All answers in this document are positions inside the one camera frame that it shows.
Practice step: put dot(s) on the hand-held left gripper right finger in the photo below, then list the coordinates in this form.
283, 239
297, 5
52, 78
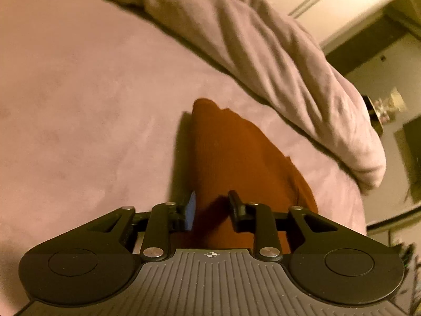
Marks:
235, 205

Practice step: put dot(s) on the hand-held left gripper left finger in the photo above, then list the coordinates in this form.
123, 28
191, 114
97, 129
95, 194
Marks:
190, 210

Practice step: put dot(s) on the brown knit cardigan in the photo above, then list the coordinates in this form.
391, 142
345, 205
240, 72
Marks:
230, 151

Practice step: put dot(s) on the bed with purple sheet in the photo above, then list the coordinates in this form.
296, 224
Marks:
82, 105

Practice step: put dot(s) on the lilac duvet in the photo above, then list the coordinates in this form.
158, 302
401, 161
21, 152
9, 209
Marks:
263, 56

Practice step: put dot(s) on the black television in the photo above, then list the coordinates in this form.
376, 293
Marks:
411, 151

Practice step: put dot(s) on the dark door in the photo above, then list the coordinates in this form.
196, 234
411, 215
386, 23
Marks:
361, 52

